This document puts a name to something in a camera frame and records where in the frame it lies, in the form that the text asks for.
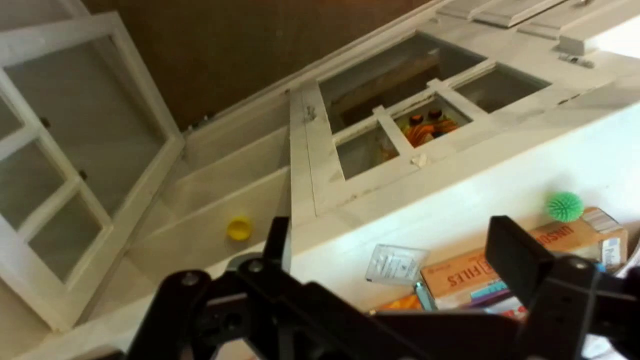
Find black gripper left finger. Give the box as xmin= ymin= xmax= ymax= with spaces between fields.
xmin=124 ymin=214 xmax=431 ymax=360

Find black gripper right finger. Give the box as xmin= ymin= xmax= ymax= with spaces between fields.
xmin=482 ymin=214 xmax=640 ymax=360

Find small yellow object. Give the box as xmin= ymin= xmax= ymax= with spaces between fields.
xmin=225 ymin=214 xmax=256 ymax=245

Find brown cardboard files box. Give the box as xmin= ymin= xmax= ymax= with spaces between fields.
xmin=419 ymin=207 xmax=631 ymax=300

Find green spiky ball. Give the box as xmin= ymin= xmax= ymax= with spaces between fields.
xmin=545 ymin=190 xmax=589 ymax=225

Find orange board game box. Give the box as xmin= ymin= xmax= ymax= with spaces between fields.
xmin=373 ymin=290 xmax=424 ymax=316

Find white wooden display cabinet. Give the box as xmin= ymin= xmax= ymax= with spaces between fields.
xmin=12 ymin=0 xmax=640 ymax=360

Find white glass-pane cabinet door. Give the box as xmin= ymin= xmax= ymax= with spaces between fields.
xmin=287 ymin=28 xmax=557 ymax=236
xmin=0 ymin=10 xmax=186 ymax=335

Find orange figures inside cabinet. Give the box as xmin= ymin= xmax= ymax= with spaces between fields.
xmin=401 ymin=106 xmax=460 ymax=149

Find white drawer cabinet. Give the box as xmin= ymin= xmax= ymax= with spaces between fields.
xmin=436 ymin=0 xmax=640 ymax=59

